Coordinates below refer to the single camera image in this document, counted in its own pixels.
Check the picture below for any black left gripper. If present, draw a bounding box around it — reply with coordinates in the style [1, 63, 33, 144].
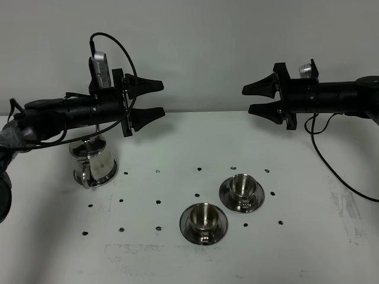
[89, 69, 165, 137]

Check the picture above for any far stainless steel saucer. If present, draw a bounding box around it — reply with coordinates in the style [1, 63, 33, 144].
[219, 173, 265, 214]

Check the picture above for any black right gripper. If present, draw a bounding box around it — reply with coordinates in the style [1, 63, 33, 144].
[242, 63, 319, 130]

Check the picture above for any black camera cable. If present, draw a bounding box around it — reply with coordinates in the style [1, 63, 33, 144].
[304, 112, 379, 204]
[8, 33, 139, 149]

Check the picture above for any far stainless steel teacup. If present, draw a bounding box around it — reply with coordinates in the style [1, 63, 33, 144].
[229, 173, 258, 210]

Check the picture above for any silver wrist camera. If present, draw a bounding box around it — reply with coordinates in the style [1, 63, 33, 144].
[298, 59, 319, 79]
[89, 51, 111, 89]

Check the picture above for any stainless steel teacup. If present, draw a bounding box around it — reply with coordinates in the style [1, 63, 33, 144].
[189, 202, 219, 245]
[229, 173, 258, 210]

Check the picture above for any steel teapot saucer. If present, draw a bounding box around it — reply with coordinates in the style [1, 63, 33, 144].
[89, 161, 118, 188]

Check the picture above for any black right camera cable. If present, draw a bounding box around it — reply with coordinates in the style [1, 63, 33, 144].
[304, 112, 379, 204]

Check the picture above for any near stainless steel teacup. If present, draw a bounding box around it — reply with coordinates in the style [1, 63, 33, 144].
[189, 202, 219, 245]

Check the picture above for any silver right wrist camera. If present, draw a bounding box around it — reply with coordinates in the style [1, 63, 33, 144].
[298, 59, 319, 79]

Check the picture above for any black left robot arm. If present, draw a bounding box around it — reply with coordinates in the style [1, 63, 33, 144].
[1, 69, 165, 220]

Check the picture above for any near stainless steel saucer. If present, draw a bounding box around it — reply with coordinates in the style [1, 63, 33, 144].
[179, 202, 228, 246]

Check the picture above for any stainless steel teapot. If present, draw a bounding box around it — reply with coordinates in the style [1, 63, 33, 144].
[69, 124, 115, 189]

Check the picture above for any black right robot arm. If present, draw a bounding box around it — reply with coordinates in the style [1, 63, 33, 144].
[242, 60, 378, 130]

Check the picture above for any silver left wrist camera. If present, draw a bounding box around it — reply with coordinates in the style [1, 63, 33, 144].
[89, 51, 111, 89]

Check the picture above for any black left camera cable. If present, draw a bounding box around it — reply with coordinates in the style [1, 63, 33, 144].
[8, 33, 139, 149]

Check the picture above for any stainless steel saucer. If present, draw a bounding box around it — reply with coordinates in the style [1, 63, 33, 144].
[219, 173, 265, 214]
[179, 202, 228, 246]

